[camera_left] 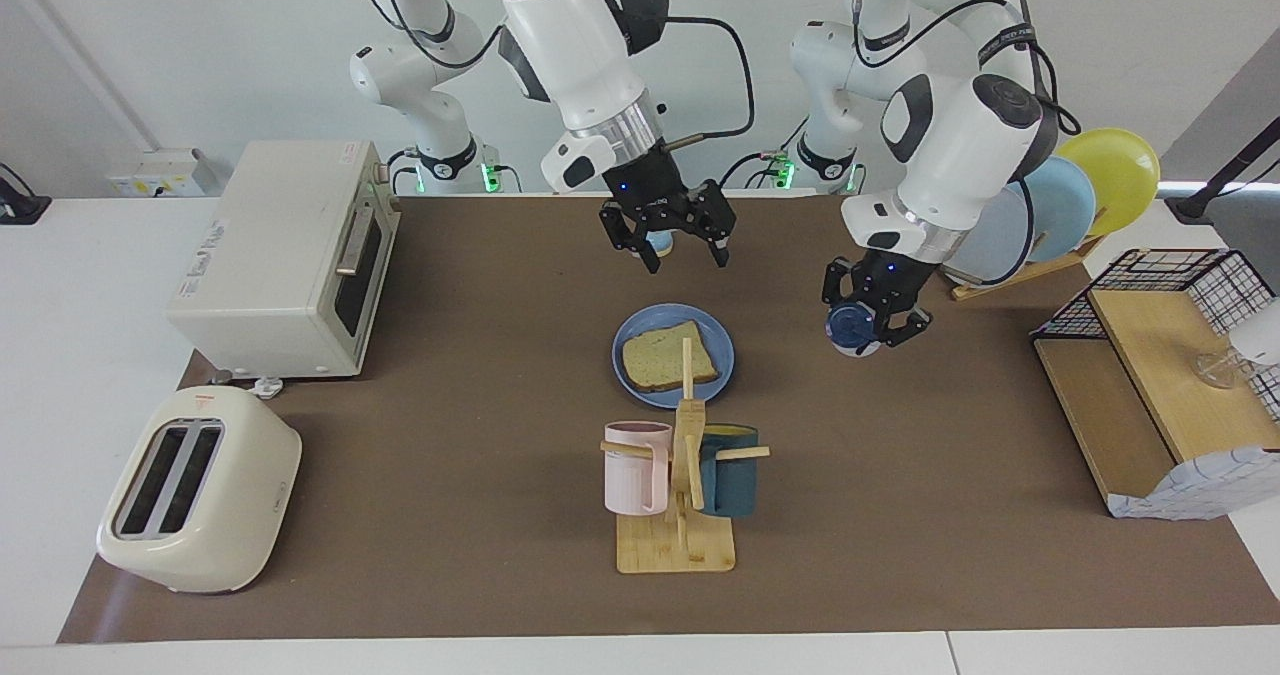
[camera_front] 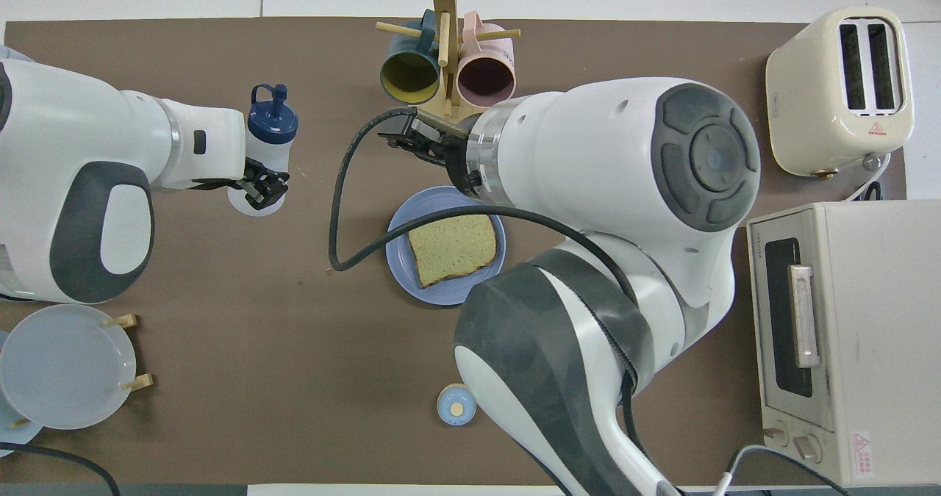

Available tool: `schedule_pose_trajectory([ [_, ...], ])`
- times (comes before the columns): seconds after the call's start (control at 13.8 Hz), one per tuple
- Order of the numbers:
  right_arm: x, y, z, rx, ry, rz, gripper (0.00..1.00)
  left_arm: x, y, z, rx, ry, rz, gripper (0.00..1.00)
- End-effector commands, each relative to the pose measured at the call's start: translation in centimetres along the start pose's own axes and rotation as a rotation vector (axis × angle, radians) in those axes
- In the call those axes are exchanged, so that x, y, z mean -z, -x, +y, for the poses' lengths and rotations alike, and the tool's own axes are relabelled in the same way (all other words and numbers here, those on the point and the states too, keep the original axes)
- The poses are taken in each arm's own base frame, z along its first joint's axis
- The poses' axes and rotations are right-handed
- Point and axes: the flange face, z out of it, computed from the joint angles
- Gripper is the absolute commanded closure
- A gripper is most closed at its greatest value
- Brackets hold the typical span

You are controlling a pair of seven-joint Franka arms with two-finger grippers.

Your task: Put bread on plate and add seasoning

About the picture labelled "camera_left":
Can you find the clear glass cup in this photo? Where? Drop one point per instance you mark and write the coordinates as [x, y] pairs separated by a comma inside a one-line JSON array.
[[1218, 370]]

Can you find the wooden plate rack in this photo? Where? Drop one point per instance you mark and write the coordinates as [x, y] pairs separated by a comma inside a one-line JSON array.
[[1010, 280]]

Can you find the white checked cloth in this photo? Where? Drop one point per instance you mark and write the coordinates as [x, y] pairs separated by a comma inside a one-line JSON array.
[[1200, 485]]

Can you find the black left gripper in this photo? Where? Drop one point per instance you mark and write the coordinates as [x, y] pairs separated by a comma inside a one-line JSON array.
[[895, 280]]

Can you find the white rounded object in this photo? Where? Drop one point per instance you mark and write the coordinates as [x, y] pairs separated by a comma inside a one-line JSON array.
[[1260, 333]]

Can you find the light blue plate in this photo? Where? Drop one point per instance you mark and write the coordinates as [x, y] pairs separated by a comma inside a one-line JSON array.
[[1065, 205]]

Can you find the blue round plate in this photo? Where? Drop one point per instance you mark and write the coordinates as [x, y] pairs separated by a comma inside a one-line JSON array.
[[630, 327]]

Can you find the yellow plate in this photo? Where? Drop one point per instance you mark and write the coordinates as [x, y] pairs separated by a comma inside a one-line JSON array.
[[1115, 175]]

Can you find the white wall socket box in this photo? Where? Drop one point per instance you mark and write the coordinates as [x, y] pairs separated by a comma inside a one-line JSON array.
[[160, 175]]

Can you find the wooden mug tree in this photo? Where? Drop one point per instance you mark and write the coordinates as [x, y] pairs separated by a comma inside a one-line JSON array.
[[675, 550]]

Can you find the white toaster oven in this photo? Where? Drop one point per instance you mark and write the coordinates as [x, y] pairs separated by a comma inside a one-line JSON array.
[[270, 255]]

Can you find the pink mug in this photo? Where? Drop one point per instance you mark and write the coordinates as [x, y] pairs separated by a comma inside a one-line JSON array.
[[630, 475]]

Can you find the toasted bread slice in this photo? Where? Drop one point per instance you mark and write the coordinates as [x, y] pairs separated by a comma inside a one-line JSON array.
[[655, 360]]

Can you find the grey plate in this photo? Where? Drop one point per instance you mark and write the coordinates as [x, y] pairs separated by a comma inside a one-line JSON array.
[[1000, 250]]

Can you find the translucent seasoning bottle blue cap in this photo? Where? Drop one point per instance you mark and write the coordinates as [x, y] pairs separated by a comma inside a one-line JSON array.
[[852, 327]]

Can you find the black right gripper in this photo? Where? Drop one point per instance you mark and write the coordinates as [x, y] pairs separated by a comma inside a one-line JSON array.
[[650, 190]]

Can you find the brown table mat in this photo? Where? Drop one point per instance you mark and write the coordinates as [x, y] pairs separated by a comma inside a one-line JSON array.
[[450, 515]]

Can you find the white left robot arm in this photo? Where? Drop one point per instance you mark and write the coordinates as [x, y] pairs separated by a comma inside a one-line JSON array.
[[960, 145]]

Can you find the cream two-slot toaster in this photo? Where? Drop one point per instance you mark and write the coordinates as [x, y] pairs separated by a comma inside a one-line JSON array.
[[240, 515]]

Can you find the dark teal mug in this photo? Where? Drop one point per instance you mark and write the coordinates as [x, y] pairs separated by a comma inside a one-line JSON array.
[[730, 485]]

